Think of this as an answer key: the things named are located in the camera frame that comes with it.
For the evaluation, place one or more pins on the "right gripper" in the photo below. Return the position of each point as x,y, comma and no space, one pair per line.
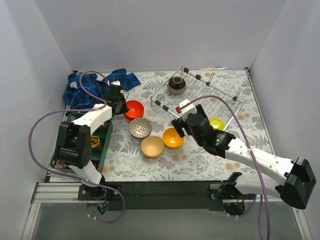
179,126

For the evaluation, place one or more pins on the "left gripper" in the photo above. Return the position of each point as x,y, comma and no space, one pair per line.
122,107

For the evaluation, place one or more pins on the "red-orange bowl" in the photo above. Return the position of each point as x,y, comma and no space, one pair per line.
130,118
136,108

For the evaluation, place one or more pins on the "yellow-orange bowl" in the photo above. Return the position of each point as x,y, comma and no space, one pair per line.
172,139

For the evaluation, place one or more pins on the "white patterned bowl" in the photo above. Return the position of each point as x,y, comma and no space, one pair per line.
140,128

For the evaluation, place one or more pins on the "beige bowl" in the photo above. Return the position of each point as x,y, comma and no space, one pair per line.
152,146

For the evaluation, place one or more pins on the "black bowl with gold rim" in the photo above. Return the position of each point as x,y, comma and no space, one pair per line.
176,85

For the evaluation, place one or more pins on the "lime green bowl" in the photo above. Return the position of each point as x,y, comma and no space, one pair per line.
217,123

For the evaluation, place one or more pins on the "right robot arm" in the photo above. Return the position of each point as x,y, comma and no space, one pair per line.
292,181

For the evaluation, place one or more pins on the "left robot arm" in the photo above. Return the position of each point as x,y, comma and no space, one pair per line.
73,145

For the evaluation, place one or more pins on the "blue plaid cloth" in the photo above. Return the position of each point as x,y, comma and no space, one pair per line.
80,90

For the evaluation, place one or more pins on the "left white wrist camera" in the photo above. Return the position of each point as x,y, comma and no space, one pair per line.
116,83

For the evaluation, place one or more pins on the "metal wire dish rack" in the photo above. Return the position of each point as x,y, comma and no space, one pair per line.
197,85

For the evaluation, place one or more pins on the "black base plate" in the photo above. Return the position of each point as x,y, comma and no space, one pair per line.
167,195

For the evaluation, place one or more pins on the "aluminium frame rail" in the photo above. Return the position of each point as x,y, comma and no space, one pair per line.
54,192

